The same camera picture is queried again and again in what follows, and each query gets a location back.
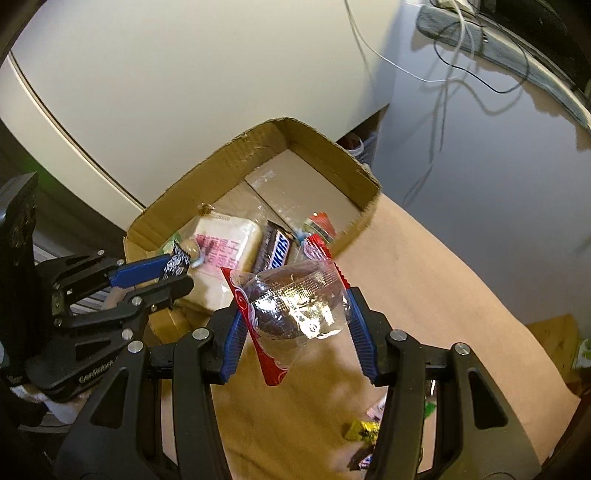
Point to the beige table cloth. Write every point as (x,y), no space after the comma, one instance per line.
(438,286)

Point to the brown chocolate bar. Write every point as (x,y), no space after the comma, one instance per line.
(272,249)

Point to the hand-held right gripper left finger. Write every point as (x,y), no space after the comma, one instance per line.
(231,344)

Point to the clear red-ended cake packet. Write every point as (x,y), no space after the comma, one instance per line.
(286,304)

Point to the black patterned snack packet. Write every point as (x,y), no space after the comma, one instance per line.
(178,263)

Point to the pale pink-printed bread packet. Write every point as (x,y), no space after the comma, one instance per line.
(226,244)

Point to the pink white packet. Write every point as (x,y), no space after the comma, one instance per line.
(377,410)

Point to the small round bun packet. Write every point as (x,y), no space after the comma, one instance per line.
(191,248)

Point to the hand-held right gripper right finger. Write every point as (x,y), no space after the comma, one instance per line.
(362,334)

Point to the yellow wrapped candy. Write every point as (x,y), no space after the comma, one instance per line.
(362,431)

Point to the cardboard box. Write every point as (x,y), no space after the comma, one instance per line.
(314,152)

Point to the green label packet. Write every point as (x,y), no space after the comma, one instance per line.
(168,244)

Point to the white plastic basket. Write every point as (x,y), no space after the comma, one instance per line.
(360,147)

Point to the grey stone windowsill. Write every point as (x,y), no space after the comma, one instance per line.
(508,50)

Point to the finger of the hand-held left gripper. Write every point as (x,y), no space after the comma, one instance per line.
(161,293)
(138,273)

